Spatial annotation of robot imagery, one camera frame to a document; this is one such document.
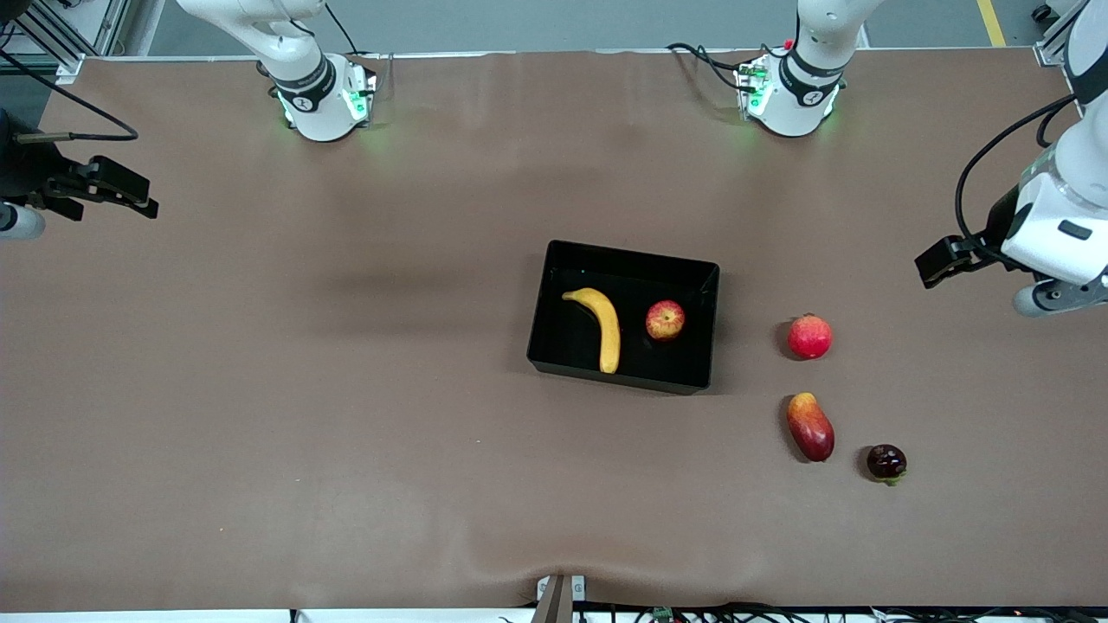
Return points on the aluminium profile frame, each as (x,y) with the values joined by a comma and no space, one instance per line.
(95,22)
(1052,48)

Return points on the metal camera mount clamp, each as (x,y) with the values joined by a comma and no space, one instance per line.
(558,606)

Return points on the yellow banana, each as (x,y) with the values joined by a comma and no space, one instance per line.
(610,337)

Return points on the black plastic box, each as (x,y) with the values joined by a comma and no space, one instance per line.
(563,346)

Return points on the red pomegranate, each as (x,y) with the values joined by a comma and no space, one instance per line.
(809,337)

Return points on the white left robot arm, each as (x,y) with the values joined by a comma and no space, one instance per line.
(801,104)

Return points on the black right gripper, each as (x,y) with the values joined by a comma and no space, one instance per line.
(24,171)

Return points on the red yellow mango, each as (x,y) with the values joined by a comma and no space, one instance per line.
(811,428)

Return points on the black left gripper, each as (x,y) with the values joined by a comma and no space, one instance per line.
(998,223)

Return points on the brown table cover sheet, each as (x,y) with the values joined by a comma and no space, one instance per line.
(433,476)

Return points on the red yellow apple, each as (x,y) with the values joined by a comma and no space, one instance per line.
(665,322)

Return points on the small green connector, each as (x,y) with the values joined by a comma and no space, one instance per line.
(664,614)

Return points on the dark purple mangosteen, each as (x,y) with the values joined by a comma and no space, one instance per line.
(885,461)

